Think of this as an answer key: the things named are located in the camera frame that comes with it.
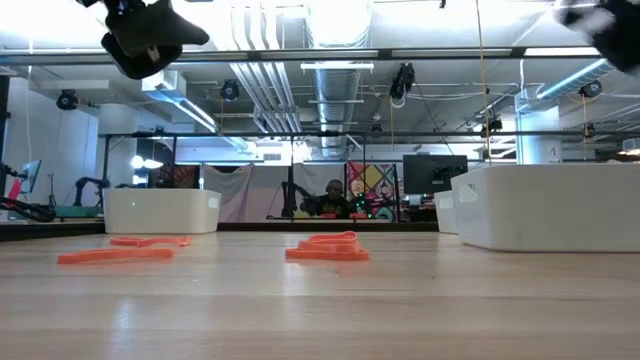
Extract black ceiling spotlight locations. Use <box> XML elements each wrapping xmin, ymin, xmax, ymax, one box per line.
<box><xmin>388</xmin><ymin>61</ymin><xmax>417</xmax><ymax>109</ymax></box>
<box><xmin>218</xmin><ymin>78</ymin><xmax>241</xmax><ymax>103</ymax></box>
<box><xmin>480</xmin><ymin>116</ymin><xmax>505</xmax><ymax>140</ymax></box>
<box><xmin>578</xmin><ymin>78</ymin><xmax>605</xmax><ymax>100</ymax></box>
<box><xmin>54</xmin><ymin>88</ymin><xmax>81</xmax><ymax>112</ymax></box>

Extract black arm base cable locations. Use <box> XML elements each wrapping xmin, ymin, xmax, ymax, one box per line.
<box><xmin>0</xmin><ymin>194</ymin><xmax>57</xmax><ymax>224</ymax></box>

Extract black aluminium rig frame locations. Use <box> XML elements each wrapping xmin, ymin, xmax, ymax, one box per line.
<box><xmin>0</xmin><ymin>46</ymin><xmax>640</xmax><ymax>242</ymax></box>

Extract white plastic basket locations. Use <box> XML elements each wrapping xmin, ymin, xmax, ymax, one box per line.
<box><xmin>449</xmin><ymin>163</ymin><xmax>640</xmax><ymax>253</ymax></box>
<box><xmin>433</xmin><ymin>189</ymin><xmax>460</xmax><ymax>235</ymax></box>
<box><xmin>102</xmin><ymin>187</ymin><xmax>222</xmax><ymax>235</ymax></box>

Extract pale pink cloth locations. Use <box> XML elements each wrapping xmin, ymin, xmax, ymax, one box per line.
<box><xmin>200</xmin><ymin>163</ymin><xmax>297</xmax><ymax>224</ymax></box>

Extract white ceiling duct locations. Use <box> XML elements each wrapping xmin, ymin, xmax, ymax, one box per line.
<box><xmin>517</xmin><ymin>56</ymin><xmax>629</xmax><ymax>114</ymax></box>

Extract small tilted monitor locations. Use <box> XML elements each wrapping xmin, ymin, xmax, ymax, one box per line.
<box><xmin>18</xmin><ymin>159</ymin><xmax>44</xmax><ymax>195</ymax></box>

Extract silver ventilation duct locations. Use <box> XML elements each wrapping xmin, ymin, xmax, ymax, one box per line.
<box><xmin>305</xmin><ymin>0</ymin><xmax>375</xmax><ymax>157</ymax></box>

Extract teal work table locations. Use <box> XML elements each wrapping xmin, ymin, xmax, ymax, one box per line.
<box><xmin>53</xmin><ymin>201</ymin><xmax>105</xmax><ymax>220</ymax></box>

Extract person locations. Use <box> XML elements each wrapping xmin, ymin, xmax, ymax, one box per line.
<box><xmin>298</xmin><ymin>178</ymin><xmax>362</xmax><ymax>220</ymax></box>

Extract white hanging cloth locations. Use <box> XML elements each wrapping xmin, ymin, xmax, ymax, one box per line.
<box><xmin>293</xmin><ymin>161</ymin><xmax>347</xmax><ymax>219</ymax></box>

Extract colourful geometric cloth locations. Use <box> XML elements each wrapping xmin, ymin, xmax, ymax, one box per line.
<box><xmin>344</xmin><ymin>160</ymin><xmax>402</xmax><ymax>221</ymax></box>

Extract black metal rack frame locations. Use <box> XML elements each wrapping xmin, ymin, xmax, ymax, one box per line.
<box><xmin>98</xmin><ymin>129</ymin><xmax>640</xmax><ymax>224</ymax></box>

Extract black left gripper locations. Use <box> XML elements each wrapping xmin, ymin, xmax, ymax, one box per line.
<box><xmin>100</xmin><ymin>0</ymin><xmax>211</xmax><ymax>82</ymax></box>

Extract black computer monitor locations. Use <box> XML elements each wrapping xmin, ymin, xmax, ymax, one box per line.
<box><xmin>401</xmin><ymin>153</ymin><xmax>470</xmax><ymax>196</ymax></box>

